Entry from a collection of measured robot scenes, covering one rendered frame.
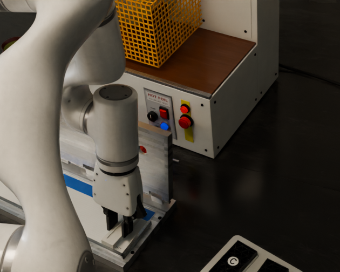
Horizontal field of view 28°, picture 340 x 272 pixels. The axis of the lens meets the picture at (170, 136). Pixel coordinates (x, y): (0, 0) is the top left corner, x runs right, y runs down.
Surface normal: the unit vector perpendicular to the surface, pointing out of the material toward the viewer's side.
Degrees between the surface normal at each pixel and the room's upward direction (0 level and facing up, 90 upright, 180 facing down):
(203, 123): 90
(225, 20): 90
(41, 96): 62
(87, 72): 95
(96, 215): 0
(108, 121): 79
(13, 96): 45
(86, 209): 0
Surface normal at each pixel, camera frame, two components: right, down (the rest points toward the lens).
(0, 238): -0.10, -0.78
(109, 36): 0.70, 0.45
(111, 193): -0.54, 0.45
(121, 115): 0.30, 0.52
